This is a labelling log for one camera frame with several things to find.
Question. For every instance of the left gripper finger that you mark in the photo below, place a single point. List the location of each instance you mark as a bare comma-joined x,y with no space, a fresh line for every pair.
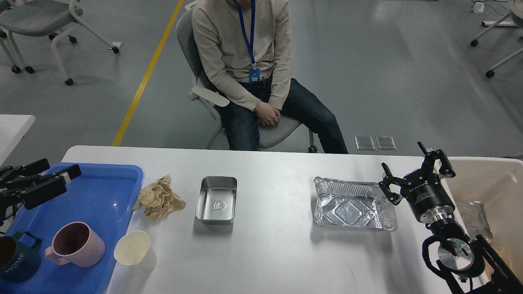
9,175
34,193

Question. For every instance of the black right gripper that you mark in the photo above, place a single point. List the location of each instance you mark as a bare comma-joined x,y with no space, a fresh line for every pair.
428,195

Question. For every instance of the pink ribbed mug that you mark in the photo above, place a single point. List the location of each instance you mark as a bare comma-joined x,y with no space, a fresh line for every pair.
76,243

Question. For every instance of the stainless steel rectangular container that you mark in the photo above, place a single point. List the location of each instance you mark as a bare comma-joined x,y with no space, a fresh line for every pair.
217,200

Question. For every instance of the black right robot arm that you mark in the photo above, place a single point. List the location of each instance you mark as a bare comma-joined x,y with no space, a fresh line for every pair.
449,252

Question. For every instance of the white side table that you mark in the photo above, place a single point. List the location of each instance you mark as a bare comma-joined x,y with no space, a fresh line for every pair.
12,129

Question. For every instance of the right metal floor plate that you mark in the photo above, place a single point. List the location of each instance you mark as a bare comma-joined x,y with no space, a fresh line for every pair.
386,143

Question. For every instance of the metal floor plate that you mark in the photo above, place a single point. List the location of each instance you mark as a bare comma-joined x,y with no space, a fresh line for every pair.
364,143
386,143

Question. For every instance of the clear plastic bag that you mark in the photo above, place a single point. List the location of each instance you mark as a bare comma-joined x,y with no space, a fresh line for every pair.
474,218

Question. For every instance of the blue plastic tray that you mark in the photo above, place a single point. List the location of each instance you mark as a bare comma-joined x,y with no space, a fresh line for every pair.
103,197

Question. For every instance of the left metal floor plate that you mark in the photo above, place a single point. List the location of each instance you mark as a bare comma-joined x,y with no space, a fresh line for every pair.
364,143

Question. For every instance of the dark blue HOME mug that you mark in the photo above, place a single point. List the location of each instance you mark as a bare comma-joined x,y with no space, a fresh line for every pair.
19,262

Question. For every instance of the beige plastic bin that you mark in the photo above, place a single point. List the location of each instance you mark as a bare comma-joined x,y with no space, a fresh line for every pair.
498,183

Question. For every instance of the aluminium foil tray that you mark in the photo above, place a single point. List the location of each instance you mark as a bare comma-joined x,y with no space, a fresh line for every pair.
358,205

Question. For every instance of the brown paper in bin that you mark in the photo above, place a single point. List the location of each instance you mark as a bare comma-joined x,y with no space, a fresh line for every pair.
505,256

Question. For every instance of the white paper cup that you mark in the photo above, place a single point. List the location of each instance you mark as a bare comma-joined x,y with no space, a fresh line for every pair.
135,251

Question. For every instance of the crumpled brown paper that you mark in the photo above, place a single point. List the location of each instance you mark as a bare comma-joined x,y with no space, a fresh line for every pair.
158,199

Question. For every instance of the grey office chair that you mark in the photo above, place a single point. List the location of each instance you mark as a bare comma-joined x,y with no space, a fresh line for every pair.
205,92

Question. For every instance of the grey chair top left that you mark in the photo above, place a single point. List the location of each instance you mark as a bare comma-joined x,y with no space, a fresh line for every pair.
38,18

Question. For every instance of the chair legs top right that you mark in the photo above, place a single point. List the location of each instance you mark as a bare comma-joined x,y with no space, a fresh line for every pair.
516,14

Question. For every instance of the seated person beige sweater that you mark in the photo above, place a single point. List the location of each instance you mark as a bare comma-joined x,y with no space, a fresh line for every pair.
226,62

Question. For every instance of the blue lanyard badge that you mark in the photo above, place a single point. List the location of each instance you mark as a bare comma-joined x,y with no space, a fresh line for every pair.
254,71

